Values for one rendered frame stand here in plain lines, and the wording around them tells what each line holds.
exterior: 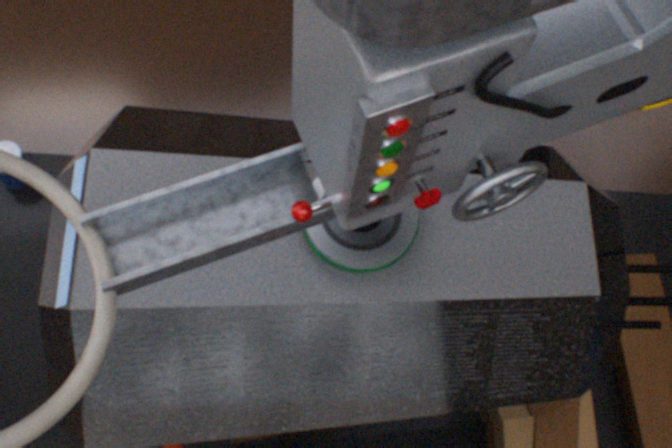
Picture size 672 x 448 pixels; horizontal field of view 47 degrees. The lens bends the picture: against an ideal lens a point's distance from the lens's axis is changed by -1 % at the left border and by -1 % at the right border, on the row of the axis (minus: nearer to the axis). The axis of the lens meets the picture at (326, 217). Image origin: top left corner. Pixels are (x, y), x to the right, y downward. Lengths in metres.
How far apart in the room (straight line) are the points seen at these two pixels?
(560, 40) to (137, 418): 1.04
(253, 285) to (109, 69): 1.37
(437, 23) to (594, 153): 1.93
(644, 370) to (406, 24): 1.74
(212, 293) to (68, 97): 1.32
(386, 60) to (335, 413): 0.92
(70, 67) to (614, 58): 1.96
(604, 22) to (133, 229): 0.74
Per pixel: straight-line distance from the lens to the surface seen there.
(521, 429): 2.08
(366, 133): 0.84
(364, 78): 0.80
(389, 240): 1.43
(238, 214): 1.23
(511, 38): 0.85
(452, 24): 0.76
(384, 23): 0.75
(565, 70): 1.05
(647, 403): 2.34
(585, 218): 1.61
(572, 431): 2.11
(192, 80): 2.60
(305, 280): 1.45
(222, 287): 1.46
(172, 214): 1.24
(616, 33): 1.09
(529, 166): 1.10
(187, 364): 1.52
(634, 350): 2.36
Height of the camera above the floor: 2.19
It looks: 68 degrees down
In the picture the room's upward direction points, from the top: 7 degrees clockwise
